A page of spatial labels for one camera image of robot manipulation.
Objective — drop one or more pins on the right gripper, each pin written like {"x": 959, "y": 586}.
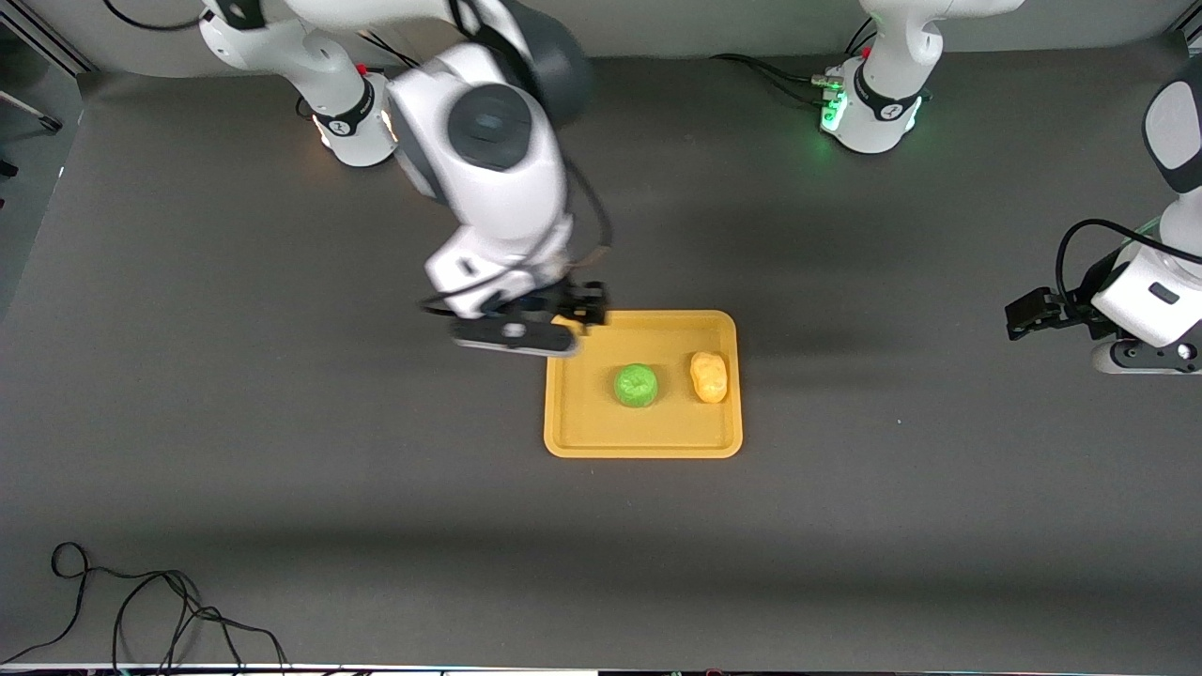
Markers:
{"x": 563, "y": 302}

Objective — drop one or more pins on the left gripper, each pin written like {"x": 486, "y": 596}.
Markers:
{"x": 1068, "y": 308}

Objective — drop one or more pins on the green apple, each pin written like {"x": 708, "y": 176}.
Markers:
{"x": 636, "y": 386}

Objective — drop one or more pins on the yellow potato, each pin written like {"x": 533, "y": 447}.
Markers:
{"x": 709, "y": 376}

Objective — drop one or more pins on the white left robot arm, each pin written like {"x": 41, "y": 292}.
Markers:
{"x": 883, "y": 103}

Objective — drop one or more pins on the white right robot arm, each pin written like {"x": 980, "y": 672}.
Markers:
{"x": 498, "y": 160}

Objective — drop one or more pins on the yellow plastic tray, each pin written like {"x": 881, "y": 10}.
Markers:
{"x": 601, "y": 427}

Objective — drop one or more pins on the black frame rail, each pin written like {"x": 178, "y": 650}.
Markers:
{"x": 47, "y": 42}

